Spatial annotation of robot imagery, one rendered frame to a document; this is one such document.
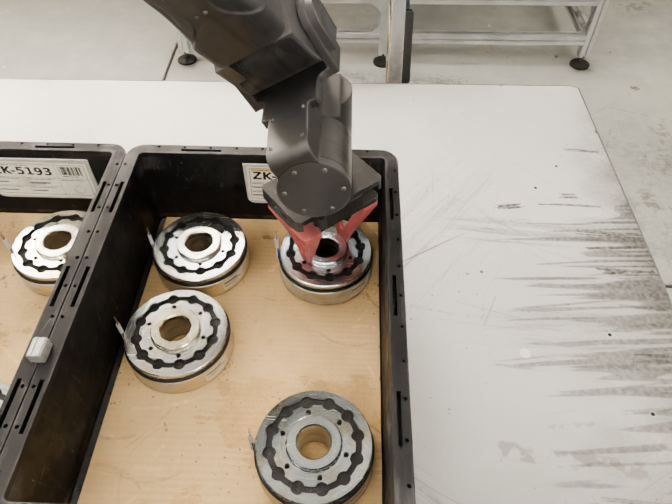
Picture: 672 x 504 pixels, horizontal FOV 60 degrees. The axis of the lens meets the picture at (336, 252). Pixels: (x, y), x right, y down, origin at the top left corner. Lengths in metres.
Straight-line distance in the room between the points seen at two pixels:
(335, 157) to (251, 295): 0.26
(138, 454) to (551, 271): 0.59
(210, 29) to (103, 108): 0.79
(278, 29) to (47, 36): 2.65
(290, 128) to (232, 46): 0.07
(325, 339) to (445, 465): 0.20
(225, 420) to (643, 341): 0.54
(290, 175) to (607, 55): 2.52
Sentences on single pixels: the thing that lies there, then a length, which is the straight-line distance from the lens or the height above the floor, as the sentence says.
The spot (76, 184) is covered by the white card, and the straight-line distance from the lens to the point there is 0.75.
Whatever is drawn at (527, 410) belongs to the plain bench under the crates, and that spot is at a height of 0.70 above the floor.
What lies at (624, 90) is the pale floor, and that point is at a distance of 2.67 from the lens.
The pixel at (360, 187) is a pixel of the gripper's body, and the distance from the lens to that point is 0.56.
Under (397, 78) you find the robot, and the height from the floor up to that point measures 0.63.
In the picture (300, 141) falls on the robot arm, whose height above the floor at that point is 1.08.
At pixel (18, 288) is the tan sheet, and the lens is 0.73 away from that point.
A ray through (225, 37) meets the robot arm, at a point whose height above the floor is 1.14.
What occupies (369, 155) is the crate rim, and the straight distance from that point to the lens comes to 0.64.
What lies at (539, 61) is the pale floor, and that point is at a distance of 2.73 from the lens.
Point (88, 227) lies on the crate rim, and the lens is 0.61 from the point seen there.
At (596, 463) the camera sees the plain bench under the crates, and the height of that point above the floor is 0.70.
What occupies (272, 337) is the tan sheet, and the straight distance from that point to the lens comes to 0.61.
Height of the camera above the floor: 1.34
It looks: 50 degrees down
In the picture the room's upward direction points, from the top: straight up
